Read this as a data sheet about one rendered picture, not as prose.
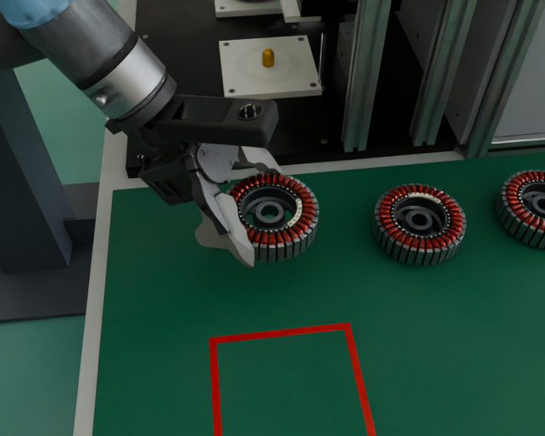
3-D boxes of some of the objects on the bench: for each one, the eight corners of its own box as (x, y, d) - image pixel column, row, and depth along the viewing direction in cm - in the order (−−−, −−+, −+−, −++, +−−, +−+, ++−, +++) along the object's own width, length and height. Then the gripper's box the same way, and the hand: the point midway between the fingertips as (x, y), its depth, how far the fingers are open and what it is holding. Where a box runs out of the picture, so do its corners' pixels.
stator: (477, 216, 74) (485, 198, 71) (521, 174, 79) (530, 155, 76) (556, 266, 69) (568, 248, 66) (598, 218, 74) (611, 199, 71)
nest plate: (225, 102, 86) (224, 96, 85) (219, 47, 95) (218, 40, 94) (322, 95, 87) (322, 88, 86) (306, 41, 97) (306, 35, 96)
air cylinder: (344, 78, 90) (348, 48, 85) (336, 51, 94) (338, 22, 90) (375, 76, 90) (381, 46, 86) (365, 49, 95) (369, 20, 91)
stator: (454, 278, 68) (462, 259, 65) (362, 255, 70) (367, 236, 67) (464, 210, 74) (471, 191, 72) (380, 191, 77) (384, 172, 74)
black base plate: (128, 179, 79) (125, 167, 77) (141, -38, 119) (139, -49, 117) (453, 151, 82) (457, 139, 80) (358, -50, 123) (359, -61, 121)
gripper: (144, 60, 64) (250, 176, 75) (67, 175, 53) (203, 292, 64) (197, 29, 59) (302, 160, 70) (124, 150, 48) (261, 283, 59)
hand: (272, 218), depth 65 cm, fingers closed on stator, 13 cm apart
